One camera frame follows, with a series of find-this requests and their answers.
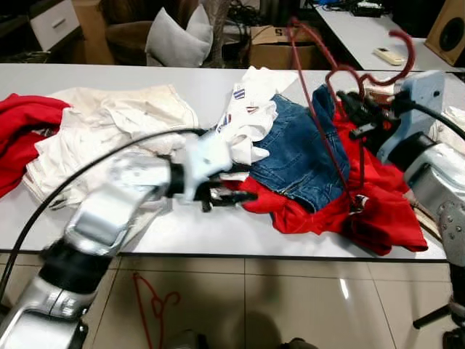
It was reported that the beige jacket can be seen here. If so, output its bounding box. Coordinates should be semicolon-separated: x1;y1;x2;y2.
436;105;465;146

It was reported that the plain white shirt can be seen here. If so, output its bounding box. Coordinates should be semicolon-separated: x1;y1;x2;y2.
24;120;190;255

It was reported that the red shirt with badge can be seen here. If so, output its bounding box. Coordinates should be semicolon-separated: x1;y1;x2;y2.
222;87;429;257

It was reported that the wooden speaker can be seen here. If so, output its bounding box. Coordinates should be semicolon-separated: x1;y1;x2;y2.
425;0;465;66

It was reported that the grey draped pole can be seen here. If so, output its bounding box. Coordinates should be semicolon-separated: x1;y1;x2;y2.
200;0;233;66

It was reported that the blue denim garment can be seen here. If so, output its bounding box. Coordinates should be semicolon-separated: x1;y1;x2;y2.
251;84;349;213

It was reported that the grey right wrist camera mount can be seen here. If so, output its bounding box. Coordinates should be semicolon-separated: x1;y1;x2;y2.
392;71;445;157

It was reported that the white garment with striped labels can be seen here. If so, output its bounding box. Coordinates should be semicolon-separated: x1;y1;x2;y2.
211;65;300;182

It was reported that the white remote control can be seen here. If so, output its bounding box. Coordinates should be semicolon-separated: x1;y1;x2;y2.
374;46;406;66

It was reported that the red clothes hanger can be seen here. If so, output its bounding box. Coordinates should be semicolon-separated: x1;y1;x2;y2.
131;273;181;349
287;16;416;215

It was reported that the red garment with white stripes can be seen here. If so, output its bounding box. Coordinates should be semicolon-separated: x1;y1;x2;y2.
0;93;72;198

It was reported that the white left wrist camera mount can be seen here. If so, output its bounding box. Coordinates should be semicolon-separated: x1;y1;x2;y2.
182;129;235;201

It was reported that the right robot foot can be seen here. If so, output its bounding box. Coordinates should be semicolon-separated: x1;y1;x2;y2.
280;337;318;349

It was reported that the grey pillow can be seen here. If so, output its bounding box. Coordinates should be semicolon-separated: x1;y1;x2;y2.
145;6;214;68

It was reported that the brown armchair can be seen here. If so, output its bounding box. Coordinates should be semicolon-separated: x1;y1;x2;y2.
102;0;157;66

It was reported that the cream garment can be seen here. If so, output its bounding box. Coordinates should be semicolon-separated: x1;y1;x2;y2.
44;84;198;157

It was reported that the black device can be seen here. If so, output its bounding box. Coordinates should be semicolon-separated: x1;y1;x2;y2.
351;2;386;19

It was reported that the open cardboard box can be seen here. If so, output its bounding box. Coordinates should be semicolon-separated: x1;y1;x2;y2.
249;25;320;70

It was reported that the black table leg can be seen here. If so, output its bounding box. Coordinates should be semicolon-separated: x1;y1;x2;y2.
413;305;453;329

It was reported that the white drawer cabinet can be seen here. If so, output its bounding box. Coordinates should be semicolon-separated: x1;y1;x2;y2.
29;0;81;52

